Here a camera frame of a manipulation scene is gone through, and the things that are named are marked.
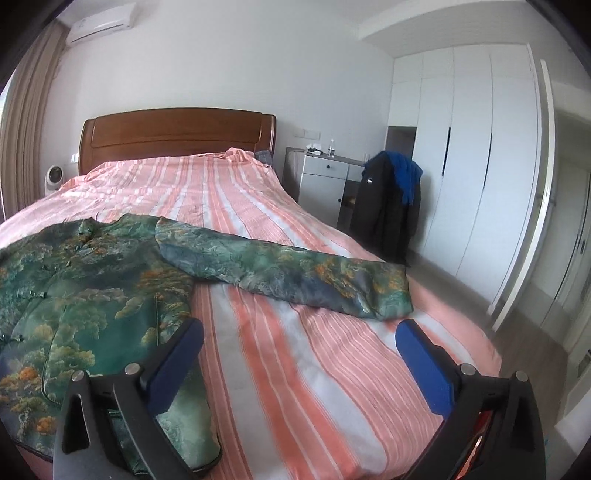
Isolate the green patterned silk jacket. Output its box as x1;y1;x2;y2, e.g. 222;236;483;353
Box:
1;215;412;479

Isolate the white door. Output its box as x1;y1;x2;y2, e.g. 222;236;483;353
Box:
492;58;557;333

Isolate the pink striped bed cover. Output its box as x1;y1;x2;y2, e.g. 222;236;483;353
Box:
0;147;504;480

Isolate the black coat on chair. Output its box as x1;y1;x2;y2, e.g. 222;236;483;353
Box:
349;150;421;265

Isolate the beige curtain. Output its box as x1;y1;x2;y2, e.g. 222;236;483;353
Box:
1;21;67;219

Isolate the blue garment on chair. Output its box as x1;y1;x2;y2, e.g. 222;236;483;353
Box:
386;151;423;205

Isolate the small white fan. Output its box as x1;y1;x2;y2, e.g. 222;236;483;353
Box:
44;165;64;196

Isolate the white bedside cabinet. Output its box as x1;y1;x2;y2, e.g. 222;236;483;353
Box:
281;148;363;232

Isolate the brown wooden headboard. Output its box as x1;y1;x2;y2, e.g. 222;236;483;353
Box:
78;107;276;175

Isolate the white wardrobe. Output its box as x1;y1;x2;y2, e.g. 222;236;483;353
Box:
388;44;538;303

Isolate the grey pillow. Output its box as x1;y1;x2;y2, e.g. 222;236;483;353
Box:
254;150;273;166

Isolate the white air conditioner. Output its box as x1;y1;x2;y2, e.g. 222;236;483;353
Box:
66;3;138;47

